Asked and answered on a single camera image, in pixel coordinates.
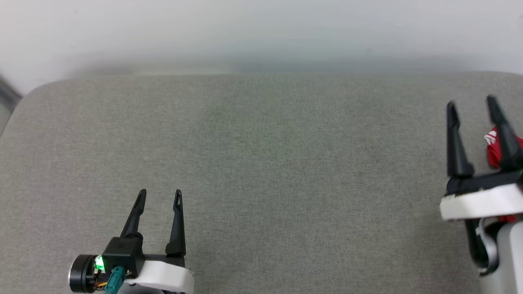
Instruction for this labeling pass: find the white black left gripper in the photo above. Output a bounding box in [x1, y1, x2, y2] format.
[68, 188, 195, 294]

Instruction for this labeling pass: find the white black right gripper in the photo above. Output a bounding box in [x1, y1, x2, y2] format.
[439, 95, 523, 221]

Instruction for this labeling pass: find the red and white garment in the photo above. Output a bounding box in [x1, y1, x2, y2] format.
[484, 126, 523, 223]

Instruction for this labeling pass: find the grey fabric sofa seat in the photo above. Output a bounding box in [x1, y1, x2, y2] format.
[0, 71, 523, 294]

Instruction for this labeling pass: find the teal cable connector plug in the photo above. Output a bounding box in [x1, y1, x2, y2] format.
[95, 267, 125, 294]

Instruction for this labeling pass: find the black right arm cable loop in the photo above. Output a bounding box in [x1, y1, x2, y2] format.
[465, 217, 500, 276]

